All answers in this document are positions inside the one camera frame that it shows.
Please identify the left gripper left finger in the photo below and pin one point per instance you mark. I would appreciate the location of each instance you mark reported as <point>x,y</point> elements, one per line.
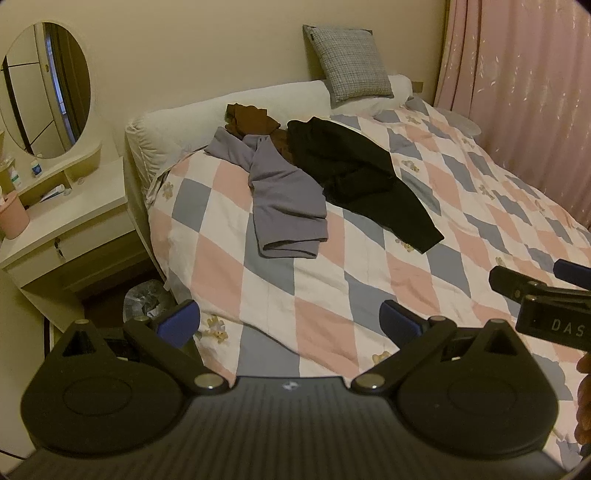
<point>162,339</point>

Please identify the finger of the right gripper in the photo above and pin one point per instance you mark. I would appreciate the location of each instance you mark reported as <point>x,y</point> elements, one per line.
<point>516,286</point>
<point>573,273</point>

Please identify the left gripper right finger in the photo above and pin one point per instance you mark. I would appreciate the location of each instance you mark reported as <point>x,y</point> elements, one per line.
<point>418,340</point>

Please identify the black pants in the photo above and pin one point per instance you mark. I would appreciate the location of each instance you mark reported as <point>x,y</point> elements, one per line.
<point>358,175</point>

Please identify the person's right hand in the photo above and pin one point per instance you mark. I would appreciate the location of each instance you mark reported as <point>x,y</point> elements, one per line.
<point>583,428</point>

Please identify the trash bin with bag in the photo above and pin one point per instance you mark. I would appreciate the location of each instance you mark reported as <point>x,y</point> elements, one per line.
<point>147,301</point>

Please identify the checkered pink grey quilt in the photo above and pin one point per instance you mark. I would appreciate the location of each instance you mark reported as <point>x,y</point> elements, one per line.
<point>319,317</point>

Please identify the cream vanity desk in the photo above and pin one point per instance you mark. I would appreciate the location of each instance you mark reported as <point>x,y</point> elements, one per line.
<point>74,242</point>

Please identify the purple grey garment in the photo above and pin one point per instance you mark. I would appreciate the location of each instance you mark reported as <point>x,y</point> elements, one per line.
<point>288,207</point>

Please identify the pink cup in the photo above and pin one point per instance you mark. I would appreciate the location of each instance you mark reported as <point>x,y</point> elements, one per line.
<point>14,219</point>

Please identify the small white bottle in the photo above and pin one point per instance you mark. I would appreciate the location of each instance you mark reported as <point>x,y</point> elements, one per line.
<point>36,168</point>

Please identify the pink curtain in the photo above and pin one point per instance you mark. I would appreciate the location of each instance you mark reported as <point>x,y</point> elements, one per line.
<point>521,71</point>

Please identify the brown garment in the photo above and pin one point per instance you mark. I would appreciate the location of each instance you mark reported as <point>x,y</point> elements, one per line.
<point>241,120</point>

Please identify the grey plaid pillow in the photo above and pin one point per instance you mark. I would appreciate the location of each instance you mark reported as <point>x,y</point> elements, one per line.
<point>351,61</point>

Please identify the oval vanity mirror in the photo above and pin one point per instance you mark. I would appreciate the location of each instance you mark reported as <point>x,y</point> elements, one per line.
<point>45,90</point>

